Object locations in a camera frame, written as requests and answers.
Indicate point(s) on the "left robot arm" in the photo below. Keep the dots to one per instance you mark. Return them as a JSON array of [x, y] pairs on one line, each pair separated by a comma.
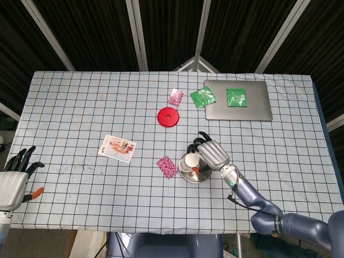
[[4, 233]]

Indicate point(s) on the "beige cardboard box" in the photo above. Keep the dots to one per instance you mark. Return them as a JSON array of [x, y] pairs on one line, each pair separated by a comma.
[[86, 244]]

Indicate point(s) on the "dark blue cloth heap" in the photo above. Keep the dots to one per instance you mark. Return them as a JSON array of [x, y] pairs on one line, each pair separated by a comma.
[[266, 247]]

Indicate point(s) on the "white triangular frame brace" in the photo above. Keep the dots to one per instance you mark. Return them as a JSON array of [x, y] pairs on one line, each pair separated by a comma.
[[196, 60]]

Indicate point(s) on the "red round disc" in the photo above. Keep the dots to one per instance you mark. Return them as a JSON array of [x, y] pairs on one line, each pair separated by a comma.
[[168, 117]]

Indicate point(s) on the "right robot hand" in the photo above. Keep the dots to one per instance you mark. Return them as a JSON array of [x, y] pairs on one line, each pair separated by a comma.
[[213, 154]]

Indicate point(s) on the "blue robot torso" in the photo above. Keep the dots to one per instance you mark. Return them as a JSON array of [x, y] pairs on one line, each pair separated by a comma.
[[166, 247]]

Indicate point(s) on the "white frame post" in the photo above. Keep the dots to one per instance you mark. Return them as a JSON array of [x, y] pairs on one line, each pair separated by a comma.
[[202, 29], [137, 35], [282, 35], [45, 29]]

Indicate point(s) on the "flat green packet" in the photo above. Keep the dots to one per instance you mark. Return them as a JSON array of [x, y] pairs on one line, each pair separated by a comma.
[[236, 97]]

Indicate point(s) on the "checked light blue tablecloth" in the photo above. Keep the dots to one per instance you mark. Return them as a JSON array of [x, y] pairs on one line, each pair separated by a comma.
[[80, 107]]

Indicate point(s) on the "crumpled green packet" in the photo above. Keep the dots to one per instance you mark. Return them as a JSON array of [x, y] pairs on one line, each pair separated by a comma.
[[201, 98]]

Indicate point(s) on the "silver metal plate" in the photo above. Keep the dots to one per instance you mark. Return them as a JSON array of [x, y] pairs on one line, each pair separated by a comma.
[[196, 178]]

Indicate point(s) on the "large pink patterned packet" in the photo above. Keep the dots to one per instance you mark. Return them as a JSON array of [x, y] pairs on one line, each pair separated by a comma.
[[167, 167]]

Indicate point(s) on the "white paper cup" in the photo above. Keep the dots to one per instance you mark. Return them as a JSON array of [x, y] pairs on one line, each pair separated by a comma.
[[189, 161]]

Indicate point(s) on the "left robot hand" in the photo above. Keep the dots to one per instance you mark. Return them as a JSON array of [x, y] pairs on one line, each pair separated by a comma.
[[12, 188]]

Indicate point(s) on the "white frame side bar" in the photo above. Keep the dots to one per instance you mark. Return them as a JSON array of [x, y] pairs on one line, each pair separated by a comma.
[[9, 111], [336, 122]]

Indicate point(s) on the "small pink patterned packet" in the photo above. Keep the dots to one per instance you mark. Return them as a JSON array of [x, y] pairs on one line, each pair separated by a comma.
[[176, 97]]

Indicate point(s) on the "illustrated postcard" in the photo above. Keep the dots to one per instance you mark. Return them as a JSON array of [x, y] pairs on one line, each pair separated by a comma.
[[117, 148]]

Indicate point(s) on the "grey closed laptop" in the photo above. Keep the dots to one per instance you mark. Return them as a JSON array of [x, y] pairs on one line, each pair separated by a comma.
[[255, 113]]

